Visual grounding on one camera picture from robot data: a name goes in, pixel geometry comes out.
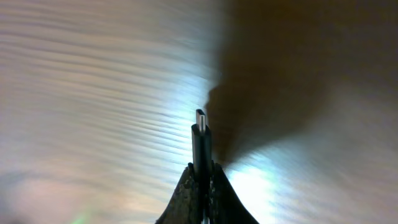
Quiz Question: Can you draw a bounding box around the black USB charging cable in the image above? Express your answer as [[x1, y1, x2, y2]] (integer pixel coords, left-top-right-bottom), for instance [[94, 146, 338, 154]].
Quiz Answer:
[[190, 108, 213, 224]]

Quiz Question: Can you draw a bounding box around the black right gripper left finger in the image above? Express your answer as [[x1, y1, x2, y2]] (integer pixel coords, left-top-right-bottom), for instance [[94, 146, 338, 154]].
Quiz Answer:
[[155, 163, 201, 224]]

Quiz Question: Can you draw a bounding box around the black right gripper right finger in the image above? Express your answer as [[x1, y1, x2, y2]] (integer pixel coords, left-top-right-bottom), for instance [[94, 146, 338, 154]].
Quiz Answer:
[[208, 163, 259, 224]]

